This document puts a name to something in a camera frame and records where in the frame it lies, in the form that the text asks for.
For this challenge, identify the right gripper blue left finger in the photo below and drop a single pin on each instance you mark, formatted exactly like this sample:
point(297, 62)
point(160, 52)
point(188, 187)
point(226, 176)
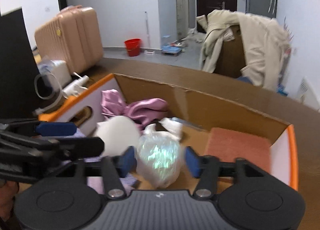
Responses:
point(126, 159)

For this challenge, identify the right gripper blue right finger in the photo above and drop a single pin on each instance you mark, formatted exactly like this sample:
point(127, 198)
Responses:
point(206, 170)

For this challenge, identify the white plastic bag bundle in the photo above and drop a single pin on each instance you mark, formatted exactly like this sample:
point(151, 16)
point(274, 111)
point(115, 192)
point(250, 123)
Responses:
point(159, 154)

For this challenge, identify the orange pink sponge block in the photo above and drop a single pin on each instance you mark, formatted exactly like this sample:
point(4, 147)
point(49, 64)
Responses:
point(227, 145)

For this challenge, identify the white round soft object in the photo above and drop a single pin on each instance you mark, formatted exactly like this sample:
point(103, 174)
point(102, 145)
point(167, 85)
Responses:
point(118, 133)

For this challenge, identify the person left hand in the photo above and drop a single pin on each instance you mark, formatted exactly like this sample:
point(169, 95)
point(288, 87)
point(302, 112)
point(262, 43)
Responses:
point(8, 190)

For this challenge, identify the cardboard box red orange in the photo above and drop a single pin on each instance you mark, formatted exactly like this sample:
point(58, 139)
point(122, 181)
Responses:
point(202, 109)

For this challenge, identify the pink satin cloth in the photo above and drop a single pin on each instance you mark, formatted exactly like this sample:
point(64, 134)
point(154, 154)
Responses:
point(142, 112)

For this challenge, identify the black paper bag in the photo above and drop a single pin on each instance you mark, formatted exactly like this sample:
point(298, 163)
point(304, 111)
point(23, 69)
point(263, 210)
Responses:
point(22, 89)

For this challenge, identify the brown wooden chair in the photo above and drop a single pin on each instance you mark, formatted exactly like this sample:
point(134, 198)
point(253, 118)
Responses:
point(231, 59)

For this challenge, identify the white mop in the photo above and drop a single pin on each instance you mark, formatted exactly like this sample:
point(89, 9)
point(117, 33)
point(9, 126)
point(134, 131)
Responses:
point(149, 50)

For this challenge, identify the blue pet feeding tray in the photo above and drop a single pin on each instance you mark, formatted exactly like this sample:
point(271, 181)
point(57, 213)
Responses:
point(174, 48)

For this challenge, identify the red plastic bucket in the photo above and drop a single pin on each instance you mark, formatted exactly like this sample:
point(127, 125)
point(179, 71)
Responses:
point(133, 47)

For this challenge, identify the pink suitcase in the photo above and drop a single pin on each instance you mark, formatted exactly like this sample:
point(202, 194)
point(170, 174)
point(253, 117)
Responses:
point(73, 36)

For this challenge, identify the white dog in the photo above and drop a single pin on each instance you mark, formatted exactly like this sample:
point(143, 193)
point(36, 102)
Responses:
point(194, 35)

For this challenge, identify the white panel heater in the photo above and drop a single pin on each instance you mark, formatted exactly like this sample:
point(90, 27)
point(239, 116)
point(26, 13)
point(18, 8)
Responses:
point(306, 95)

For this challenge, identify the beige coat on chair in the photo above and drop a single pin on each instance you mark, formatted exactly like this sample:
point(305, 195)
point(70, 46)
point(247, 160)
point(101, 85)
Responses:
point(265, 42)

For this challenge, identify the white appliance with cable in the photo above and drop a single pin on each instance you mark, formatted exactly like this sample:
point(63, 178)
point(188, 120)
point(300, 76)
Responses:
point(54, 74)

